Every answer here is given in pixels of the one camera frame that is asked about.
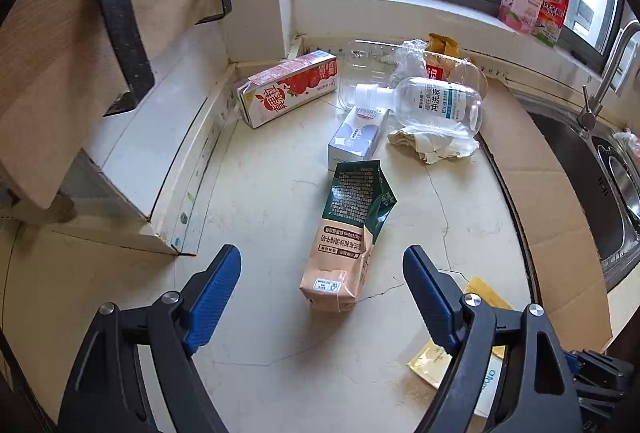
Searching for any steel kitchen faucet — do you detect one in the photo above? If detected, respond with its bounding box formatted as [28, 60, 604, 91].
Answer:
[577, 20, 640, 131]

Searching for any green and beige milk carton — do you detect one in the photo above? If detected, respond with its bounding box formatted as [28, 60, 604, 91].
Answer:
[300, 160, 397, 313]

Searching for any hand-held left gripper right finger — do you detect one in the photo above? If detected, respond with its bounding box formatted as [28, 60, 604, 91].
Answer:
[402, 245, 583, 433]

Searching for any brown cardboard sheet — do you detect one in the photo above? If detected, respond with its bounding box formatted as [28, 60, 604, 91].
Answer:
[475, 78, 613, 354]

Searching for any clear plastic container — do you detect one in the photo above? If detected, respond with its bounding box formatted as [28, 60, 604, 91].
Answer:
[338, 39, 431, 111]

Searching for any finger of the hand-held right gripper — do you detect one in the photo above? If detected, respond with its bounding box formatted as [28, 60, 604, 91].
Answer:
[567, 349, 635, 419]

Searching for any steel bowl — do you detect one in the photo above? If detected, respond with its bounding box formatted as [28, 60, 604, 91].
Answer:
[605, 150, 640, 221]

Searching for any wooden cutting board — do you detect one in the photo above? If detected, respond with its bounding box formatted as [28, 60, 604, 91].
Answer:
[0, 0, 273, 211]

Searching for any yellow packet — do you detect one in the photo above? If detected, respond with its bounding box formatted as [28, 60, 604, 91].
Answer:
[406, 277, 516, 419]

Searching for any clear bottle with white cap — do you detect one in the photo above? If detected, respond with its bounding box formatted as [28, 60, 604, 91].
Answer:
[354, 77, 484, 136]

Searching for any red apple juice carton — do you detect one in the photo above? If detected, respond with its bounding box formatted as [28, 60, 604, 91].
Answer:
[236, 51, 339, 130]

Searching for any yellow snack wrapper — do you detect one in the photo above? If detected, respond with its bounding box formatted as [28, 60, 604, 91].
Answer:
[427, 33, 461, 56]

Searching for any small white and blue box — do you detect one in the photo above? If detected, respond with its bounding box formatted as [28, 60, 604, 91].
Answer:
[327, 105, 391, 172]

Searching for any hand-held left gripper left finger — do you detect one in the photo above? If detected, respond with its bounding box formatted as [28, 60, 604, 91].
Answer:
[59, 244, 242, 433]

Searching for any white backsplash panel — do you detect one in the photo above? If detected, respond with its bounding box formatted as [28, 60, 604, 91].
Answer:
[60, 28, 236, 254]

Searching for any white tissue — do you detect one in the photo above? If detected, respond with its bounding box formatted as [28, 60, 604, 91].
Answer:
[387, 125, 480, 164]

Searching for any stainless steel sink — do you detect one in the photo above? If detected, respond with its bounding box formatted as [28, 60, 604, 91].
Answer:
[515, 93, 640, 294]

